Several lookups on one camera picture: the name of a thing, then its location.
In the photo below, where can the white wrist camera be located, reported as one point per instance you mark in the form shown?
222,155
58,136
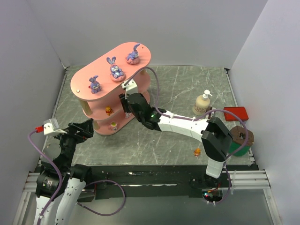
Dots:
130,87
50,127

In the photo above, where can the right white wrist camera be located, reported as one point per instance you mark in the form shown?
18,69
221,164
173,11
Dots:
130,87

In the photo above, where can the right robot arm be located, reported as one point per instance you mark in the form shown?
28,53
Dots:
213,133

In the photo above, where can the small purple bunny toy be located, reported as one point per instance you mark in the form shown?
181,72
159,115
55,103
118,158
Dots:
94,85

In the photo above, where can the red rectangular box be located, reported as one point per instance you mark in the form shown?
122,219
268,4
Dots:
239,111

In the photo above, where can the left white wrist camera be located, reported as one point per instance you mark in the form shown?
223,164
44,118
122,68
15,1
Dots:
50,127

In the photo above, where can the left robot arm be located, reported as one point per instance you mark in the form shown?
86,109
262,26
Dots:
59,184

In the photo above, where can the cream pump lotion bottle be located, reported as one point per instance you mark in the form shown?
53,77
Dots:
202,103

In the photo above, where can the brown and green roll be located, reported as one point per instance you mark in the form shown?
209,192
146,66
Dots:
238,138

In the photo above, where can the orange bear toy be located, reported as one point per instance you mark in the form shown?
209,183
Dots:
197,152
108,110

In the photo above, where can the pink blue patterned egg toy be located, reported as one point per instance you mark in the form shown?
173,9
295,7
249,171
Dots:
127,114

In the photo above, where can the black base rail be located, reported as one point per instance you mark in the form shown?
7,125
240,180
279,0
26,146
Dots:
144,180

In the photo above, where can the pink toy with yellow top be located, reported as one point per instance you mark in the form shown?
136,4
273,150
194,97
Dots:
113,126

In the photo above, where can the electronics board with leds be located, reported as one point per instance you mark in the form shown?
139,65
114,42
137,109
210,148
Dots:
212,196

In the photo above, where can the pink three-tier shelf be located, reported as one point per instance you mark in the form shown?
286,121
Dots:
93,105

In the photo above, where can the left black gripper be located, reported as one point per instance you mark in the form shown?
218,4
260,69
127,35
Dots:
78,131

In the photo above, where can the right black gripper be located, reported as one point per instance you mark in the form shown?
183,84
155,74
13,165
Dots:
125,103

